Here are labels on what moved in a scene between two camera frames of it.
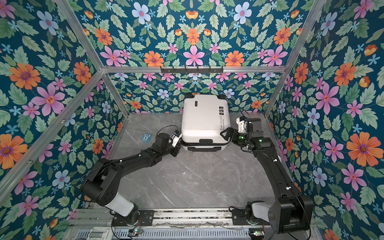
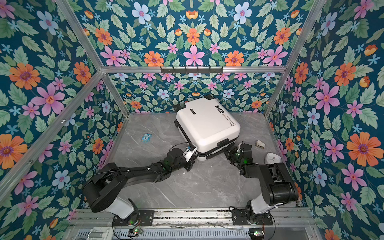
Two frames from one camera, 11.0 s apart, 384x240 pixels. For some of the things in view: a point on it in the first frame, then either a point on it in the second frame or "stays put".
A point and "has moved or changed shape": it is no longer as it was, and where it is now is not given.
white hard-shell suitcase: x=204 y=117 has moved or changed shape
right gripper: x=235 y=133 -> x=229 y=152
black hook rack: x=191 y=70 stays put
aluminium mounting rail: x=206 y=219 stays put
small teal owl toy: x=146 y=137 stays put
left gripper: x=177 y=148 -> x=191 y=162
